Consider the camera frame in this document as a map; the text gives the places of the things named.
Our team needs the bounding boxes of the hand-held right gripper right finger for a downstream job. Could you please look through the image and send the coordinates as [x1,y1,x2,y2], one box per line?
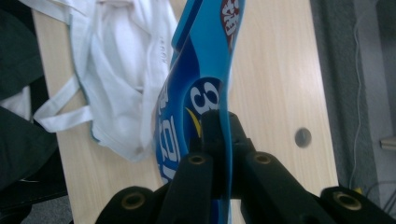
[228,111,338,224]

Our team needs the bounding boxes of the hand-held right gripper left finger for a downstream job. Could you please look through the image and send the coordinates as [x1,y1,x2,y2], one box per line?
[156,109,226,224]

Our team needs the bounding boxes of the white tote bag coloured shapes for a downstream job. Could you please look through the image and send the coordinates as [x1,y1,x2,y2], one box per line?
[0,0,180,163]

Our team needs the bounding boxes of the blue snack packet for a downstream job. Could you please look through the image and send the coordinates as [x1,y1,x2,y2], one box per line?
[152,0,247,224]

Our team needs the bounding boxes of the dark cloth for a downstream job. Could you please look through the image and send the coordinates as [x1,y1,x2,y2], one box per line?
[0,0,69,224]

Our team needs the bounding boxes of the grey table cable grommet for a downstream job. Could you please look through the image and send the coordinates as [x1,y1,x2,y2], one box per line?
[294,127,313,148]

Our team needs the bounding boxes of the white floor cable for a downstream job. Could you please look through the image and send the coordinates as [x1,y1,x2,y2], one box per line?
[347,8,368,191]

